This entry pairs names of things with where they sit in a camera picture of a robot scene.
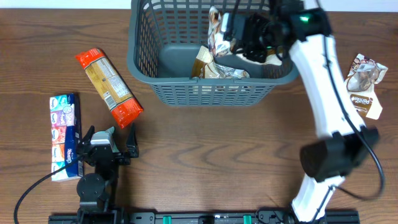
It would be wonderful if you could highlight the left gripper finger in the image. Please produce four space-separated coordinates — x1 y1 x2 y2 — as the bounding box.
126 123 139 158
79 126 95 146

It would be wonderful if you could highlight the teal snack pack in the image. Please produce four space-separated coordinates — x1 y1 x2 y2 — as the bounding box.
93 126 115 138

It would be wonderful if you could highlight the Kleenex tissue multipack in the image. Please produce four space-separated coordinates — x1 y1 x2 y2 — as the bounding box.
49 93 84 182

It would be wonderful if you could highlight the beige Pantree snack pouch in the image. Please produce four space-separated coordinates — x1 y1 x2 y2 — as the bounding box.
208 6 235 57

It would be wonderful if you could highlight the orange biscuit roll package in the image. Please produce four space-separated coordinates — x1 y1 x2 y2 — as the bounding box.
75 48 144 128

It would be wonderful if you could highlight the beige cookie snack pouch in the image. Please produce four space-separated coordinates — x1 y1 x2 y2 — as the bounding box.
345 54 388 120

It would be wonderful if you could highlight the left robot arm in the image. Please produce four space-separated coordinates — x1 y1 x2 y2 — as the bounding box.
76 124 139 224

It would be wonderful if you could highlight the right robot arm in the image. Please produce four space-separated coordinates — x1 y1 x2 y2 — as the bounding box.
221 1 379 223

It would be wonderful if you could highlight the grey plastic slotted basket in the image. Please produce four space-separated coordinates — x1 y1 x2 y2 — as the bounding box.
127 0 299 106

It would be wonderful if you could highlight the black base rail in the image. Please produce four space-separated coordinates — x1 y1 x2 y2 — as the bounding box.
48 210 361 224

